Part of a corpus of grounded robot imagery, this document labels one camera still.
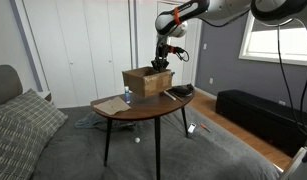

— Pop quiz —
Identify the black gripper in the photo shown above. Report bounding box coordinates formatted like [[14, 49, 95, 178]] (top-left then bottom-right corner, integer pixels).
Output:
[[150, 44, 170, 73]]

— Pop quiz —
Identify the brown cardboard box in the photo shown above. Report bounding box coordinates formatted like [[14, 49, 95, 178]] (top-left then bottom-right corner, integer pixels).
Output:
[[121, 66, 174, 99]]

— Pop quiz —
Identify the white stick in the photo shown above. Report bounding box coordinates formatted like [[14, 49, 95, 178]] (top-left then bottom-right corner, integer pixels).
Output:
[[163, 90, 178, 102]]

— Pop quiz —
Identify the blue capped clear bottle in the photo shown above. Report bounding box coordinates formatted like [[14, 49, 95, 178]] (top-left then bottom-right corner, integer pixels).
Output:
[[123, 86, 131, 105]]

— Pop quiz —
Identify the oval wooden table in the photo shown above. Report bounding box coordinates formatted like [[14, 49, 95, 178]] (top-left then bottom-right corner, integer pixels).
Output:
[[90, 84, 196, 180]]

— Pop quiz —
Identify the white closet door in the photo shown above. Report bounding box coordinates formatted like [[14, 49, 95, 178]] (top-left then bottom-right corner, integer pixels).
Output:
[[82, 0, 134, 100], [22, 0, 99, 108]]

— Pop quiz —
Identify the brown paper sheet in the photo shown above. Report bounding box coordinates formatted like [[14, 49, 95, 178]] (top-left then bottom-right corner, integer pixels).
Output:
[[92, 96, 131, 116]]

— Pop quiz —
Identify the small white remote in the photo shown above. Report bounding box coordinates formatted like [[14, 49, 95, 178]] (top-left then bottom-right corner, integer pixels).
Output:
[[187, 122, 197, 134]]

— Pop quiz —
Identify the light blue cloth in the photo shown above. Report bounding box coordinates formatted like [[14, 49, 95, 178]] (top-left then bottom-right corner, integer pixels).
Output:
[[74, 111, 138, 132]]

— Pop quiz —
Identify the black bench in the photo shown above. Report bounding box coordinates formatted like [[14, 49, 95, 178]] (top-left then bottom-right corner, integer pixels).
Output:
[[215, 88, 307, 158]]

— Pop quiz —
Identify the wooden nightstand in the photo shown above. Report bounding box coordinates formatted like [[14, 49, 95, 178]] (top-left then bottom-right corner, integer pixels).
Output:
[[37, 91, 53, 103]]

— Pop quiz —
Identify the white framed window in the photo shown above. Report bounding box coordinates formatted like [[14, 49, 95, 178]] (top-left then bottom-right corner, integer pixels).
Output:
[[238, 11, 307, 67]]

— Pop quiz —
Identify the grey window blind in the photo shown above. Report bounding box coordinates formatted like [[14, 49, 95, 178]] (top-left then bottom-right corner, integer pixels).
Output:
[[252, 18, 307, 33]]

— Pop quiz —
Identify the grey plaid pillow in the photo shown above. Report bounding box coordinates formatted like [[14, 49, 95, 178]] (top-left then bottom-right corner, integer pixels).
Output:
[[0, 88, 69, 149]]

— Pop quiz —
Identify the grey upholstered headboard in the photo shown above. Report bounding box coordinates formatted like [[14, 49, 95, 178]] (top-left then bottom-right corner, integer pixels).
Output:
[[0, 64, 24, 108]]

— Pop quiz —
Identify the grey dash pattern pillow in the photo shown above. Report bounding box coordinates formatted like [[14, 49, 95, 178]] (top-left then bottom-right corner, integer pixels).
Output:
[[0, 109, 50, 180]]

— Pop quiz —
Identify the white metal stand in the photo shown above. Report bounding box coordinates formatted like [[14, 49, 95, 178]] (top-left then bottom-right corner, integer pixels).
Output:
[[278, 145, 307, 180]]

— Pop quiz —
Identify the wrist camera with orange mount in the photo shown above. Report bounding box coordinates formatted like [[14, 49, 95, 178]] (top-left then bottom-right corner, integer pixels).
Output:
[[166, 44, 186, 56]]

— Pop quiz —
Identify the orange handled screwdriver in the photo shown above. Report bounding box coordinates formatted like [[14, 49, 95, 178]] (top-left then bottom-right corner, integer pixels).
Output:
[[200, 123, 213, 133]]

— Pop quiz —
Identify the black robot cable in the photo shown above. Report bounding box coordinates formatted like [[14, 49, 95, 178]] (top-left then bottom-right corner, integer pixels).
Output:
[[174, 9, 307, 139]]

